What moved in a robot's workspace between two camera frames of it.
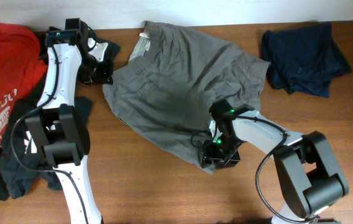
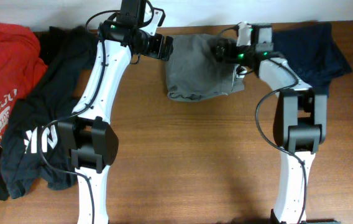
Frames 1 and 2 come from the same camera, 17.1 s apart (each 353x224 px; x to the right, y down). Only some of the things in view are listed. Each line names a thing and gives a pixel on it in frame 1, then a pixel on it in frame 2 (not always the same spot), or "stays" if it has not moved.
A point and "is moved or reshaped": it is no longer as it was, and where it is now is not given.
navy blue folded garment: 302,58 stays
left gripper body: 92,71 -> 151,45
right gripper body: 223,149 -> 241,54
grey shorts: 172,77 is moved or reshaped
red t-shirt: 17,68 stays
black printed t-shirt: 15,165 stays
